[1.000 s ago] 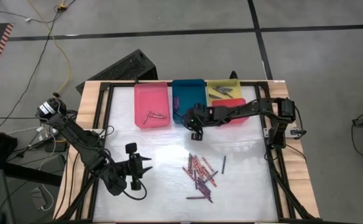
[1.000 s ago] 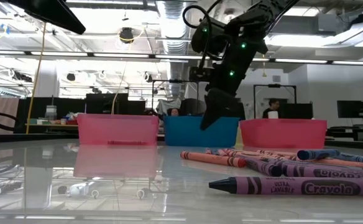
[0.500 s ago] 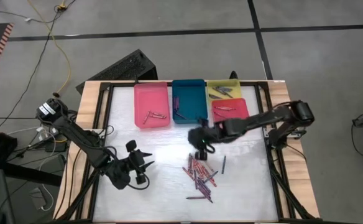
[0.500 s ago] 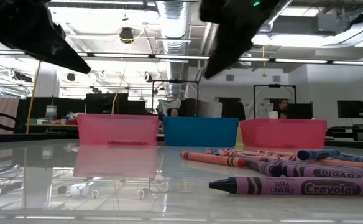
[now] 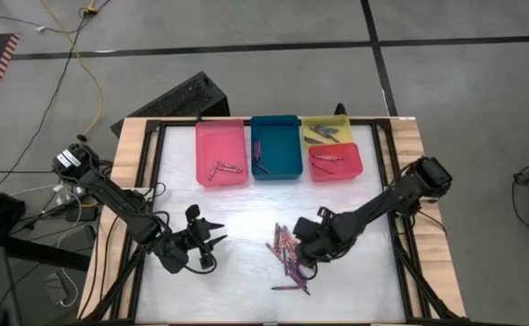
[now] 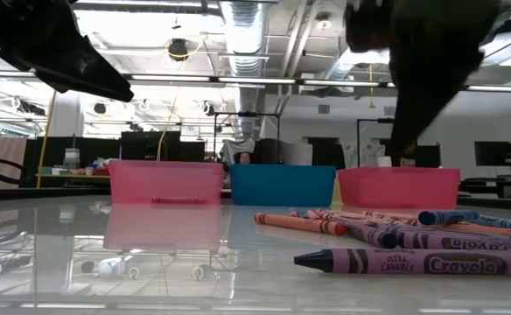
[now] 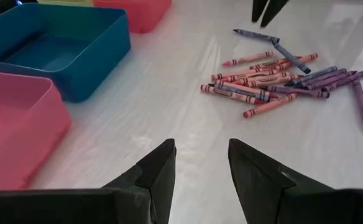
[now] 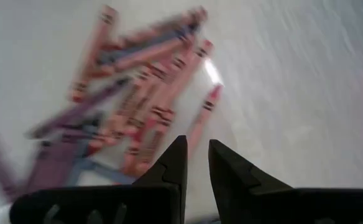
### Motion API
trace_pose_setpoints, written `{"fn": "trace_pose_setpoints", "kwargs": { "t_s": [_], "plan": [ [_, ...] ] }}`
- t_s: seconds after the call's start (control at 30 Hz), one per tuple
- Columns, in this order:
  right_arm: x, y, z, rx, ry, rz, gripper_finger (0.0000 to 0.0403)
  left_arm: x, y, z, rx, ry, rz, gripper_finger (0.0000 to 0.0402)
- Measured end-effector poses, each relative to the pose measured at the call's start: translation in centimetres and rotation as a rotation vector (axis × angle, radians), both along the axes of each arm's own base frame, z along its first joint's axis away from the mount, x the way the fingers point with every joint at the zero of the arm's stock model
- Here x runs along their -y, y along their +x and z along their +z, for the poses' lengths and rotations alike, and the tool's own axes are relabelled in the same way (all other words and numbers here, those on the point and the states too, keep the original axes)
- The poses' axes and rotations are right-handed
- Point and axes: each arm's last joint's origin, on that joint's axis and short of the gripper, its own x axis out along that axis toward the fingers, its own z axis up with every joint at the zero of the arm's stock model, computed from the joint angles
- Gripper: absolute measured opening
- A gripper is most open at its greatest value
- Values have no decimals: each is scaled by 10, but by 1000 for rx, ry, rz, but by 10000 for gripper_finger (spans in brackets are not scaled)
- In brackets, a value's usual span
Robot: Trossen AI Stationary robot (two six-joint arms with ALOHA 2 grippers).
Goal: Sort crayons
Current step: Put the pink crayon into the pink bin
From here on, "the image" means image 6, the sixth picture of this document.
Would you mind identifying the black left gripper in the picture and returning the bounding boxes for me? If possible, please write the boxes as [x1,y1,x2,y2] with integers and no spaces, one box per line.
[0,0,135,103]

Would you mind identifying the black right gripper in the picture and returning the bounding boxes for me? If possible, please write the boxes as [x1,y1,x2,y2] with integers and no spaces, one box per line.
[345,0,502,167]

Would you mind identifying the clear plastic container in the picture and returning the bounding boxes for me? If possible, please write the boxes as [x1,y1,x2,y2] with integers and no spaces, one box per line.
[63,147,82,170]

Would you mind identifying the wooden side table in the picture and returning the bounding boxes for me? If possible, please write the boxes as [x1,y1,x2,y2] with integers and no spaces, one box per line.
[35,172,114,181]

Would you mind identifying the black partition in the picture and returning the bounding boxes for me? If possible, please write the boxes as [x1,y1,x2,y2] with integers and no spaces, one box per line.
[21,130,207,189]

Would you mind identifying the black monitor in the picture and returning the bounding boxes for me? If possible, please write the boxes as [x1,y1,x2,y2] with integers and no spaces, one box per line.
[473,140,511,168]

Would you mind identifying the small red plastic bin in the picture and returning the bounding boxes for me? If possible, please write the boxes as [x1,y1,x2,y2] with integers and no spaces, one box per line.
[337,166,461,210]

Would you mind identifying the black monitor stand desk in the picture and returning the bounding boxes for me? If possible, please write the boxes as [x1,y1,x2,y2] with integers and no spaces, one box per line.
[458,148,511,201]

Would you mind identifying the large pink plastic bin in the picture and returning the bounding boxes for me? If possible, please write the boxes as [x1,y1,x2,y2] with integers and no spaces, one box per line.
[108,159,225,207]

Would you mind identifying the blue crayon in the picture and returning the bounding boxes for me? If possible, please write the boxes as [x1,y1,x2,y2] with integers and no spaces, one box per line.
[417,209,480,227]
[473,215,511,231]

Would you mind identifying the small yellow plastic bin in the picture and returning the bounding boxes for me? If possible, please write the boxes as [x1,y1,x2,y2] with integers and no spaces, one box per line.
[331,178,344,207]

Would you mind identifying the white cloth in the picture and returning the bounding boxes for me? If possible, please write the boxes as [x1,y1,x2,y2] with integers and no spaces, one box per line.
[218,137,257,165]

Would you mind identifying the long ceiling light bar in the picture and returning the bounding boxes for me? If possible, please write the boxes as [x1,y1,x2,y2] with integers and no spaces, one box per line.
[0,69,511,94]

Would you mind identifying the purple crayon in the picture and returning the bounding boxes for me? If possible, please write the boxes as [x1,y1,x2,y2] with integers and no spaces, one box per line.
[346,220,399,250]
[395,229,511,254]
[293,247,511,277]

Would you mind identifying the person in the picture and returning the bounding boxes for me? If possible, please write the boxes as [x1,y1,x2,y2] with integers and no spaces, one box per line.
[233,150,256,166]

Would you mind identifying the blue plastic bin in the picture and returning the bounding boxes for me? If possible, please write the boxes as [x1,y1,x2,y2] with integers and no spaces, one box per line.
[229,164,338,207]

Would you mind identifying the black frame rig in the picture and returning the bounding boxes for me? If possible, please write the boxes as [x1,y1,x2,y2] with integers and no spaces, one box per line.
[356,116,419,168]
[212,111,282,164]

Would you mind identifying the silver ventilation duct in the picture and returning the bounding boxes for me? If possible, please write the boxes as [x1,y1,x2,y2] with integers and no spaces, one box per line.
[320,0,392,88]
[220,0,270,141]

